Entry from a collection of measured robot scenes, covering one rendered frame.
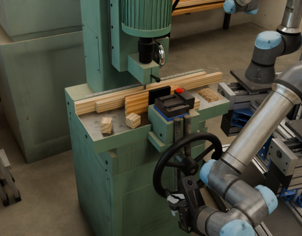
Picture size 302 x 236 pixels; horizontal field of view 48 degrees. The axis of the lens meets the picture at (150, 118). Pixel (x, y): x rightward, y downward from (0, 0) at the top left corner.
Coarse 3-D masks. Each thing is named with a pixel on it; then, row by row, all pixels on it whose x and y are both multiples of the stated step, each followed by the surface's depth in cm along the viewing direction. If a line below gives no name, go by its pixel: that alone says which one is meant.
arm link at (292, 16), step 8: (288, 0) 162; (296, 0) 159; (288, 8) 162; (296, 8) 160; (288, 16) 164; (296, 16) 162; (280, 24) 170; (288, 24) 165; (296, 24) 165; (280, 32) 168; (288, 32) 166; (296, 32) 166; (288, 40) 167; (296, 40) 169; (288, 48) 168; (296, 48) 172
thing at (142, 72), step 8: (128, 56) 134; (136, 56) 133; (128, 64) 136; (136, 64) 129; (144, 64) 128; (152, 64) 128; (136, 72) 131; (144, 72) 126; (152, 72) 128; (144, 80) 128; (152, 80) 130
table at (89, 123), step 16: (96, 112) 130; (112, 112) 131; (144, 112) 131; (208, 112) 138; (224, 112) 143; (80, 128) 128; (96, 128) 122; (112, 128) 122; (128, 128) 122; (144, 128) 124; (96, 144) 117; (112, 144) 121; (160, 144) 120
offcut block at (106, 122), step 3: (102, 120) 119; (105, 120) 119; (108, 120) 119; (111, 120) 120; (102, 123) 117; (105, 123) 117; (108, 123) 117; (111, 123) 121; (102, 126) 118; (105, 126) 118; (108, 126) 118; (111, 126) 121; (102, 129) 119; (105, 129) 119; (108, 129) 119; (102, 132) 120; (105, 132) 120; (108, 132) 119
